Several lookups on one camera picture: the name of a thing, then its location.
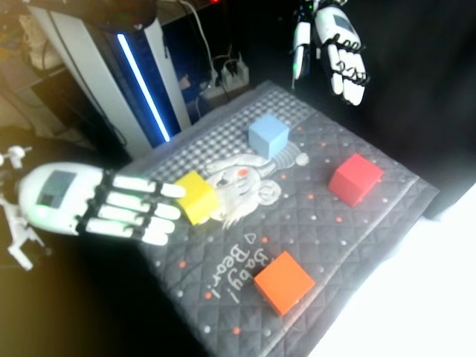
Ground red cube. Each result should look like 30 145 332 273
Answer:
327 152 385 208

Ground light blue cube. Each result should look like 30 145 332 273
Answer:
248 113 290 160

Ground white column with blue light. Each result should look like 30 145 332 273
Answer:
28 0 193 159

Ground yellow cube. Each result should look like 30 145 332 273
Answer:
173 170 220 227

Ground orange cube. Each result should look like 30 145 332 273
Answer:
254 251 316 317

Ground white power strip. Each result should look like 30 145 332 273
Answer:
202 55 251 100

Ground grey bear print quilt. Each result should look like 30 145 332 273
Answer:
120 80 442 357

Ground white cable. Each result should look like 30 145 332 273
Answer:
177 0 221 77

